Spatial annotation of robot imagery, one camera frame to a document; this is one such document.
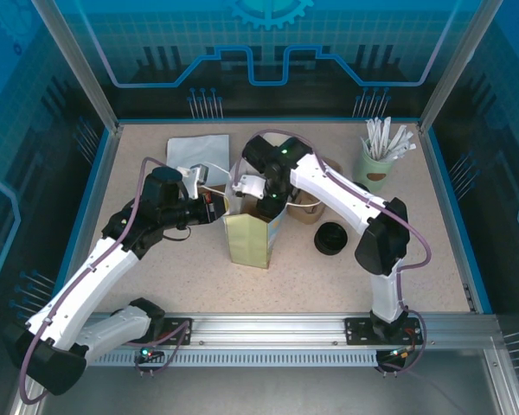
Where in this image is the small LED connector board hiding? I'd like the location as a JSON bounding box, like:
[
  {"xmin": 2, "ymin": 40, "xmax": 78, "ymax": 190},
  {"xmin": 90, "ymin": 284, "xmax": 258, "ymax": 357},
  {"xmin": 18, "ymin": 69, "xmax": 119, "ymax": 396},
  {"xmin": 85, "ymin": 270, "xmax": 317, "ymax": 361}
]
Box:
[
  {"xmin": 382, "ymin": 348, "xmax": 416, "ymax": 362},
  {"xmin": 136, "ymin": 345, "xmax": 165, "ymax": 362}
]

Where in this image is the aluminium frame post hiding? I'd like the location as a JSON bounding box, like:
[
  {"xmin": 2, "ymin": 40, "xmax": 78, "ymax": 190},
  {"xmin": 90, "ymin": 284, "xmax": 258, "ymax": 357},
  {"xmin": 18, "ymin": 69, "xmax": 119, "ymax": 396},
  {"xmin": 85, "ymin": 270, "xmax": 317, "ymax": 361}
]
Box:
[
  {"xmin": 29, "ymin": 0, "xmax": 125, "ymax": 133},
  {"xmin": 416, "ymin": 0, "xmax": 509, "ymax": 135}
]

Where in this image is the aluminium mounting rail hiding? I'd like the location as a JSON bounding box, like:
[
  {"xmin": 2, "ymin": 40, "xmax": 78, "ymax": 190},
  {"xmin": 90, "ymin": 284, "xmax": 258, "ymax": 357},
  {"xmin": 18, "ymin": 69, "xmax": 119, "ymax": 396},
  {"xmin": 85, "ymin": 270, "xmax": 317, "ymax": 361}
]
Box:
[{"xmin": 75, "ymin": 311, "xmax": 501, "ymax": 352}]

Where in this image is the white slotted cable duct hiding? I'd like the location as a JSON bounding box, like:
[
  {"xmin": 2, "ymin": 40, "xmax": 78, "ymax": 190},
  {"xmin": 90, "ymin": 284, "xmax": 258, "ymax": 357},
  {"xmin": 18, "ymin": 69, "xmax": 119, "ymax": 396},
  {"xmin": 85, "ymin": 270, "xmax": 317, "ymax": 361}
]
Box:
[{"xmin": 86, "ymin": 350, "xmax": 387, "ymax": 368}]

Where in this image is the white paper bag with handles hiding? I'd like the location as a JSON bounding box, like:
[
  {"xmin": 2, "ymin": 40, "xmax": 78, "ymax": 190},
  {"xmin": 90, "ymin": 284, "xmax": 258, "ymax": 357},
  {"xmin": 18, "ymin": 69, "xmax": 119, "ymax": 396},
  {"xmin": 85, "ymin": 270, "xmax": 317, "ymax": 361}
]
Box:
[{"xmin": 198, "ymin": 160, "xmax": 325, "ymax": 270}]

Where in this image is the green straw holder cup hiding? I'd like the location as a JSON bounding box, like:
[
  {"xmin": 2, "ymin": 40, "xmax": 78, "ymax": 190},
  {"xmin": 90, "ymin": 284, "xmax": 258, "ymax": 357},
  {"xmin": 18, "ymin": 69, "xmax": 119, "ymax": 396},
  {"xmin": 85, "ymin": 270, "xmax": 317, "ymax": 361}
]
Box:
[{"xmin": 352, "ymin": 137, "xmax": 394, "ymax": 195}]

